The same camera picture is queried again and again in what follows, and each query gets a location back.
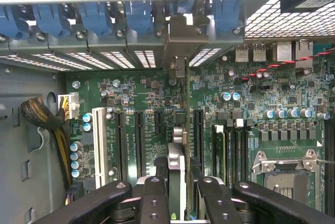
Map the CPU socket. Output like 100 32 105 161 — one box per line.
250 148 324 206

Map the white expansion slot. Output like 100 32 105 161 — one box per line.
91 107 107 191

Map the black RAM slot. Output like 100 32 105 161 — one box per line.
234 118 243 188
323 120 335 214
243 119 252 183
227 119 235 188

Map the short black expansion slot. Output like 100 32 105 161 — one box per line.
153 110 165 136

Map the white power connector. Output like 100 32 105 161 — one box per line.
57 92 81 120

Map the green motherboard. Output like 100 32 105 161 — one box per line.
65 42 335 224

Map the open black PC case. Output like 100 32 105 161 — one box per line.
0 0 335 224

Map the blue slot clip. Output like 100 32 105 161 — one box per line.
125 0 154 35
77 2 113 36
31 3 71 38
169 0 196 17
212 0 242 32
0 4 30 40

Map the braided power wire bundle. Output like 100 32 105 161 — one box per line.
20 97 84 208

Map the red black twisted wire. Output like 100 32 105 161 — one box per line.
242 48 335 81

